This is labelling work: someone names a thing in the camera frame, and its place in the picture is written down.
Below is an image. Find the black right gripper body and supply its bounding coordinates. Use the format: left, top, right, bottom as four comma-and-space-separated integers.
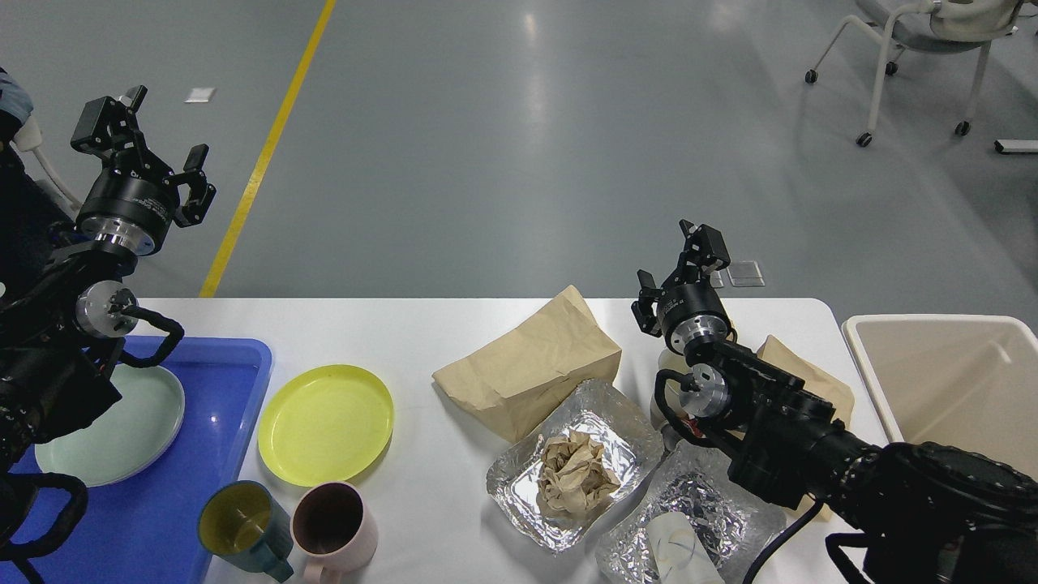
657, 281, 733, 363

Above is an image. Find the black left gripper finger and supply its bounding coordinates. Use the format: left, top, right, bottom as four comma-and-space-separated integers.
166, 144, 217, 228
71, 85, 155, 173

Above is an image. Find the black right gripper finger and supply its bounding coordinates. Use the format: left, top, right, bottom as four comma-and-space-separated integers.
677, 219, 731, 288
633, 269, 664, 337

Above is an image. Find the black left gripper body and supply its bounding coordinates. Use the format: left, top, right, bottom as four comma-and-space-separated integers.
75, 163, 179, 256

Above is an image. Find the yellow plastic plate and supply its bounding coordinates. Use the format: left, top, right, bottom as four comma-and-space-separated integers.
256, 363, 394, 486

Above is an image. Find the teal mug yellow inside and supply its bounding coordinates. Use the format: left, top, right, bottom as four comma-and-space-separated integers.
197, 480, 295, 583

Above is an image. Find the pink mug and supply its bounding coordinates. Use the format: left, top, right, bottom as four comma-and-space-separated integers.
290, 482, 379, 583

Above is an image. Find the white cup behind arm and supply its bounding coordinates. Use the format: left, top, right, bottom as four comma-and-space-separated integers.
650, 347, 695, 432

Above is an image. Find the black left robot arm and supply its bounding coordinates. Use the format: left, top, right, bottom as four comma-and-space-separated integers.
1, 85, 217, 583

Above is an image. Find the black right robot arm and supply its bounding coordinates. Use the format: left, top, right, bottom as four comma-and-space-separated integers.
633, 221, 1037, 583

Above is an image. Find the seated person in dark clothes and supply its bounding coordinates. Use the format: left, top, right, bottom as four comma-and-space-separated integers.
1, 69, 70, 300

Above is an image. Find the large brown paper bag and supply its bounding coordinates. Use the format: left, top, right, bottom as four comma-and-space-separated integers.
431, 286, 622, 443

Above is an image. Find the small brown paper bag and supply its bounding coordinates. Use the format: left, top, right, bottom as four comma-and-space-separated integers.
756, 334, 856, 522

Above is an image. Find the crumpled brown paper ball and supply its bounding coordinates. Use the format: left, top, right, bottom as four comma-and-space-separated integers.
537, 430, 620, 518

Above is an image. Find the foil tray with paper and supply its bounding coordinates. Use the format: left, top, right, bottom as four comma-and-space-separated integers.
487, 380, 663, 553

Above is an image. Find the foil tray with cup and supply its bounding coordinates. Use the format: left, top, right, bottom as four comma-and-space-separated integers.
596, 441, 787, 583

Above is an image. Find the pale green plate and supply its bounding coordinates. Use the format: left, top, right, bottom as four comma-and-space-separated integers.
36, 363, 186, 486

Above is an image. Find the white paper cup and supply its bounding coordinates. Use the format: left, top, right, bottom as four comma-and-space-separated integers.
646, 513, 723, 583

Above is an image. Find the beige plastic bin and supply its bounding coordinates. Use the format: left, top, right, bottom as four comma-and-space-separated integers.
843, 314, 1037, 477

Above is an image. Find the white wheeled chair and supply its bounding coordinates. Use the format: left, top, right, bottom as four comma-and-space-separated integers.
804, 1, 1025, 148

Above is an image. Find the blue plastic tray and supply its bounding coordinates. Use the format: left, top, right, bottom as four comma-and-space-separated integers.
31, 337, 273, 583

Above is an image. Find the grey bar on floor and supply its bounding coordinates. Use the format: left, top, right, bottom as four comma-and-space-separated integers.
993, 138, 1038, 155

